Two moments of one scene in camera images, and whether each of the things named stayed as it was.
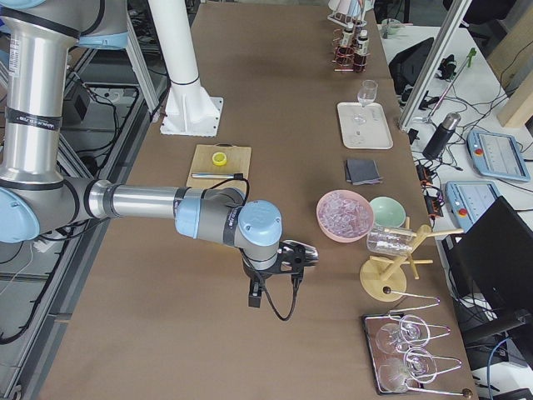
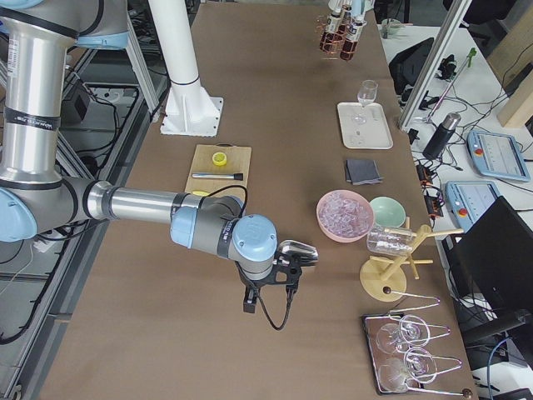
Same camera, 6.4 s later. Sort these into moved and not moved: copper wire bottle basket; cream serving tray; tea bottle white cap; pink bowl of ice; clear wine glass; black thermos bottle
Moved: tea bottle white cap; copper wire bottle basket
Not moved: pink bowl of ice; cream serving tray; clear wine glass; black thermos bottle
